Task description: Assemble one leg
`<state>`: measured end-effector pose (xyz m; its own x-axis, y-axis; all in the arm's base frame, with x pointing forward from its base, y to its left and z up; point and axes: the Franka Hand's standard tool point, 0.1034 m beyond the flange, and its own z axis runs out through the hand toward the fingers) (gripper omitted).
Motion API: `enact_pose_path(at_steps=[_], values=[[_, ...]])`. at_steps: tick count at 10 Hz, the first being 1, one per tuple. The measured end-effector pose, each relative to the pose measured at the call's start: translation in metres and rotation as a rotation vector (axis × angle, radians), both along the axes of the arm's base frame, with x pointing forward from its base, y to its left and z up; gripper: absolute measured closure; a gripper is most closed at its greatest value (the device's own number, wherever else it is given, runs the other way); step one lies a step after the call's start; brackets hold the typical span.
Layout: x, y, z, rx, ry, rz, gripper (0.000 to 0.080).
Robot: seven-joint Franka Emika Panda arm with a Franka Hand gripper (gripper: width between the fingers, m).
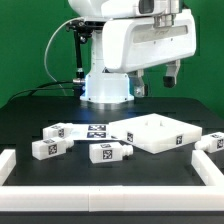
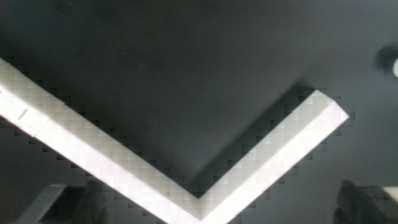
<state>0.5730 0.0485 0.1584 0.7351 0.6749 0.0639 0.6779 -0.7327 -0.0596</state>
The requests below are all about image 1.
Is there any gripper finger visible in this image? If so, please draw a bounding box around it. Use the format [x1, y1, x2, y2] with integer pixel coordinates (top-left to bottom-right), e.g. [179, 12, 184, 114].
[128, 69, 148, 98]
[163, 60, 181, 88]

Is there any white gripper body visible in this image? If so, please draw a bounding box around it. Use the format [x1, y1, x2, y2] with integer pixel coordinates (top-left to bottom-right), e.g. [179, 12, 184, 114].
[102, 9, 196, 73]

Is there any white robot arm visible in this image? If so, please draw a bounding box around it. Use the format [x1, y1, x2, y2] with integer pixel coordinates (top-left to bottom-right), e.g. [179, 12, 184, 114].
[68, 0, 196, 104]

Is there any white sheet with markers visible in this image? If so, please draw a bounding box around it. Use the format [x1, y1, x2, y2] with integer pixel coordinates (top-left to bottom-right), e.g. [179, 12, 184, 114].
[69, 124, 113, 140]

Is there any white U-shaped fence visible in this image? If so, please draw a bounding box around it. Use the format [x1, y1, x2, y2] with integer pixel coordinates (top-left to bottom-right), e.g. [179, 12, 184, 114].
[0, 149, 224, 212]

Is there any black camera on stand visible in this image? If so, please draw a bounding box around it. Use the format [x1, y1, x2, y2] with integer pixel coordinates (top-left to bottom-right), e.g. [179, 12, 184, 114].
[66, 19, 104, 86]

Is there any white cable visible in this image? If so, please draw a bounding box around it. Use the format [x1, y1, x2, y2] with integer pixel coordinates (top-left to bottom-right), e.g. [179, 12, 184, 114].
[43, 17, 84, 97]

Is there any black cable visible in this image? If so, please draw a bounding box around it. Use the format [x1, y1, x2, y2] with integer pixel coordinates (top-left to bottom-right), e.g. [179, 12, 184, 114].
[7, 79, 83, 103]

